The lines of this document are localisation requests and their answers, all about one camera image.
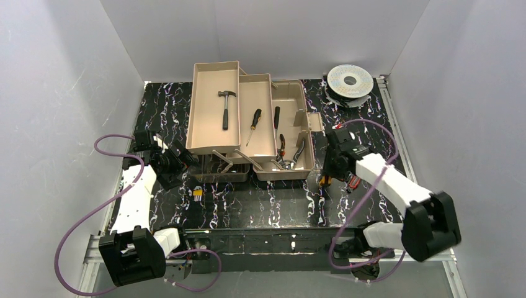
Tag orange utility knife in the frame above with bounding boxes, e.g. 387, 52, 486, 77
319, 175, 332, 187

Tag red utility knife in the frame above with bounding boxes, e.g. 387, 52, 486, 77
346, 176, 361, 193

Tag black handled silver pliers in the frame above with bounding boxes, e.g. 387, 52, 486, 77
283, 138, 306, 169

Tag beige plastic tool box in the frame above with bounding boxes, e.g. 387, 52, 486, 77
185, 61, 323, 183

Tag black handled claw hammer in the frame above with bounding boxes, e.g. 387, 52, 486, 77
218, 90, 237, 130

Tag yellow black screwdriver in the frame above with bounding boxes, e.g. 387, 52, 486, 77
246, 109, 262, 146

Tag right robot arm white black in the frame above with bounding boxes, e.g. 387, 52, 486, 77
320, 129, 461, 262

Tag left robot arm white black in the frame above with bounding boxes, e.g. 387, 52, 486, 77
98, 130, 198, 287

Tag yellow hex key set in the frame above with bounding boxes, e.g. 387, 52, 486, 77
192, 186, 203, 202

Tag white tape roll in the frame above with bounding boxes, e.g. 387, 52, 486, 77
325, 64, 374, 109

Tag black mounting plate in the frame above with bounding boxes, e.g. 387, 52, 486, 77
149, 228, 395, 276

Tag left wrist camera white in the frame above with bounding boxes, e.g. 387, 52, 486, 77
153, 135, 169, 152

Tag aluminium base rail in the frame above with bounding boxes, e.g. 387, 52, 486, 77
76, 232, 470, 298

